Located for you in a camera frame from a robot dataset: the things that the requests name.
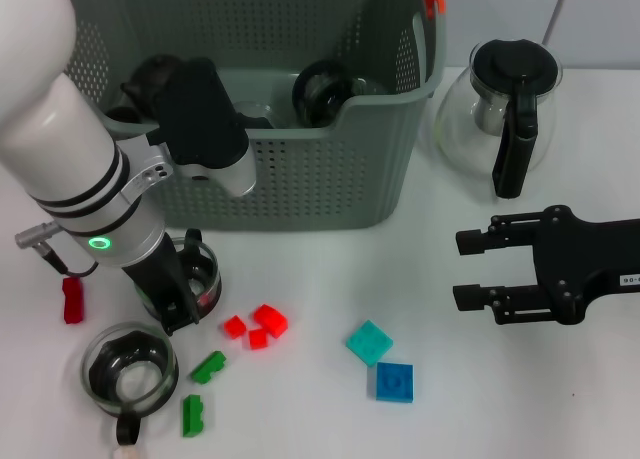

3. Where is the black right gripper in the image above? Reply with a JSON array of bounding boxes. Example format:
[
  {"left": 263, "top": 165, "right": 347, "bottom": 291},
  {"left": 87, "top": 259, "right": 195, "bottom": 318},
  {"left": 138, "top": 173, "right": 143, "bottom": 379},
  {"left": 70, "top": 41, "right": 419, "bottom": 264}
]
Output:
[{"left": 451, "top": 203, "right": 640, "bottom": 327}]

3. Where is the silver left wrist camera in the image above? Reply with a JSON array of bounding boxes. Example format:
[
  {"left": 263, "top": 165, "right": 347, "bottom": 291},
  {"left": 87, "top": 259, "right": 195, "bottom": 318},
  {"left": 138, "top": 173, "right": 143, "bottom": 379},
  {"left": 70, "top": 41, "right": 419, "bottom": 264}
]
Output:
[{"left": 146, "top": 58, "right": 258, "bottom": 199}]

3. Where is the glass teacup black holder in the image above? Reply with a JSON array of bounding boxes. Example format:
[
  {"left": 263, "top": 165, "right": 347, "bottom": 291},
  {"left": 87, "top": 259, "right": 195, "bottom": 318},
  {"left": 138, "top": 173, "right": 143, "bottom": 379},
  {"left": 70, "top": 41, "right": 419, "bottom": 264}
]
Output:
[
  {"left": 133, "top": 228, "right": 223, "bottom": 333},
  {"left": 292, "top": 60, "right": 389, "bottom": 129},
  {"left": 81, "top": 321, "right": 180, "bottom": 446},
  {"left": 230, "top": 100, "right": 275, "bottom": 130}
]

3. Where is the teal square toy brick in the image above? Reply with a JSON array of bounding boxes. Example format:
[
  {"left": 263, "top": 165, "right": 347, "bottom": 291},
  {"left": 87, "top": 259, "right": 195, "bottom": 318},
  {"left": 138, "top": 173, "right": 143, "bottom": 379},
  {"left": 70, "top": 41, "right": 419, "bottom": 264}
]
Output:
[{"left": 345, "top": 319, "right": 395, "bottom": 368}]

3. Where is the dark red notched brick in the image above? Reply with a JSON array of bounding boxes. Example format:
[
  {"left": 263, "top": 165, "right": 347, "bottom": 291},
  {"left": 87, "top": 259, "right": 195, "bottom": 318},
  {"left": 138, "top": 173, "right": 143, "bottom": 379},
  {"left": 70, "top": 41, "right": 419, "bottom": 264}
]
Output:
[{"left": 62, "top": 276, "right": 86, "bottom": 325}]

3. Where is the wide red toy brick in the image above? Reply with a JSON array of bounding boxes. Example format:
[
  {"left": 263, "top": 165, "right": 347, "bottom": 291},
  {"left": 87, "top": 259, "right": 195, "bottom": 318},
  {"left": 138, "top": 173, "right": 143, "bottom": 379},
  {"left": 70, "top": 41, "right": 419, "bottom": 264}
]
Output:
[{"left": 253, "top": 303, "right": 290, "bottom": 338}]

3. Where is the glass coffee pot black lid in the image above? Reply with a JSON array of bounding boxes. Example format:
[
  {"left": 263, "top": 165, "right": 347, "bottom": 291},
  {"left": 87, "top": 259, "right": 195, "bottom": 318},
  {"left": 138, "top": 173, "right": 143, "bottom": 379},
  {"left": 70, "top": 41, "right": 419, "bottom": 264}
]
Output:
[{"left": 433, "top": 37, "right": 565, "bottom": 200}]

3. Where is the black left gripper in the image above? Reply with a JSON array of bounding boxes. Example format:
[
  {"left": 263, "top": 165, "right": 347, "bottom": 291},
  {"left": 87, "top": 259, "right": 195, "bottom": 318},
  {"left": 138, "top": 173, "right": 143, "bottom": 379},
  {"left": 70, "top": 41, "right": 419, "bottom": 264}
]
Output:
[{"left": 121, "top": 237, "right": 202, "bottom": 337}]

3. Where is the grey perforated plastic storage bin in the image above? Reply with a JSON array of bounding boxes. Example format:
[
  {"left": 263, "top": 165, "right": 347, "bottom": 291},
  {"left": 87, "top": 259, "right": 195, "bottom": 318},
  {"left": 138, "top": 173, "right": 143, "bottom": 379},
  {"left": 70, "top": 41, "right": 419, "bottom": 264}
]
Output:
[{"left": 62, "top": 0, "right": 449, "bottom": 232}]

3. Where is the black clay teapot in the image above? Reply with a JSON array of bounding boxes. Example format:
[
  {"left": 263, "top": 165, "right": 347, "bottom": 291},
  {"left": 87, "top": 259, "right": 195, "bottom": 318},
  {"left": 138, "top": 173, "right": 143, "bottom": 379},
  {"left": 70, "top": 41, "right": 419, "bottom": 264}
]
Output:
[{"left": 119, "top": 53, "right": 181, "bottom": 123}]

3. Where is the green toy brick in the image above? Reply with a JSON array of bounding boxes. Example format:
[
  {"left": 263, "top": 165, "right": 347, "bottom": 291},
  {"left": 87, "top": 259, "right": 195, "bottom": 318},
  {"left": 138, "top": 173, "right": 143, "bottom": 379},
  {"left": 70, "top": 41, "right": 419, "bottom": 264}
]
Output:
[
  {"left": 190, "top": 350, "right": 227, "bottom": 385},
  {"left": 181, "top": 393, "right": 206, "bottom": 438}
]

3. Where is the blue square toy brick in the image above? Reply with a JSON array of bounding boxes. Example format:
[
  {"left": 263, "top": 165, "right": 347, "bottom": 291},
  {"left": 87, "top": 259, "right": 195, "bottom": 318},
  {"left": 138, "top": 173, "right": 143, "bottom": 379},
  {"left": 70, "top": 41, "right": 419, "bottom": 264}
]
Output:
[{"left": 372, "top": 361, "right": 416, "bottom": 404}]

